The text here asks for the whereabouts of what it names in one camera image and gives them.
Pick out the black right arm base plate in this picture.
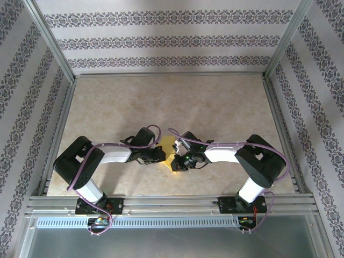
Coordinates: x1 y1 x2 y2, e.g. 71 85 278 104
218 196 267 214

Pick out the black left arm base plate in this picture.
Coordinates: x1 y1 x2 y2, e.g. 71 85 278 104
75 197 125 216

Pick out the grey slotted cable duct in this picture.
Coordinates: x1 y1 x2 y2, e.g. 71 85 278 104
35 216 259 230

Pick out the aluminium frame post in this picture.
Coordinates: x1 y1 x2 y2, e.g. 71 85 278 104
263 0 317 80
23 0 77 84

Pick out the wide aluminium frame rail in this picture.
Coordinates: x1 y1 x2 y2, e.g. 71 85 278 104
25 195 318 217

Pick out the thin aluminium frame rail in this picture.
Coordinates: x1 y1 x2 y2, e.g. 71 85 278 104
37 80 77 197
262 77 309 196
74 71 267 79

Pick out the grey metal sheet panel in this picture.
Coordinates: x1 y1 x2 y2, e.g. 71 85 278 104
16 214 335 258

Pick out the yellow paper sheet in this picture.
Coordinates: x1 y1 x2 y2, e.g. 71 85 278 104
160 135 178 176

